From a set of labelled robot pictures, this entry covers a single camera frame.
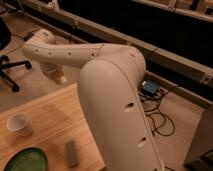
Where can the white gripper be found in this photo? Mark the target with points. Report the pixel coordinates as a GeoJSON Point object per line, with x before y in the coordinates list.
{"type": "Point", "coordinates": [52, 71]}

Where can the white sponge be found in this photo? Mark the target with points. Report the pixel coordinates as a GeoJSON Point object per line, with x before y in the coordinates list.
{"type": "Point", "coordinates": [61, 80]}

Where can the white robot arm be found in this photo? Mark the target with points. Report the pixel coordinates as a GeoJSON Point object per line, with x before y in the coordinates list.
{"type": "Point", "coordinates": [108, 94]}

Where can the power strip on floor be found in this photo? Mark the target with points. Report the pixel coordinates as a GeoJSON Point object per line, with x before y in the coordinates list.
{"type": "Point", "coordinates": [28, 36]}

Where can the black office chair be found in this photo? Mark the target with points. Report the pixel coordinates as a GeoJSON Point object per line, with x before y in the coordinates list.
{"type": "Point", "coordinates": [5, 38]}

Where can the grey rectangular block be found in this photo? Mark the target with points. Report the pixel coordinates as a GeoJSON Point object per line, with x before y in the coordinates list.
{"type": "Point", "coordinates": [71, 154]}

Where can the green plate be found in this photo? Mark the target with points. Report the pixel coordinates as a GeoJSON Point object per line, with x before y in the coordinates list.
{"type": "Point", "coordinates": [28, 159]}

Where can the blue power adapter box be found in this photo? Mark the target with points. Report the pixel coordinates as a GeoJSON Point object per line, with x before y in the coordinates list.
{"type": "Point", "coordinates": [149, 87]}

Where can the dark cabinet at right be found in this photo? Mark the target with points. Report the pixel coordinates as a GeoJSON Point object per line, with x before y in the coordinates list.
{"type": "Point", "coordinates": [200, 153]}

